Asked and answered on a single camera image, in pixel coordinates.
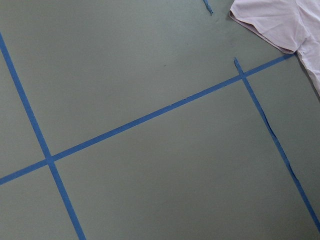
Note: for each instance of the pink Snoopy t-shirt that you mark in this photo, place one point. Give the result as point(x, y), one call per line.
point(292, 26)

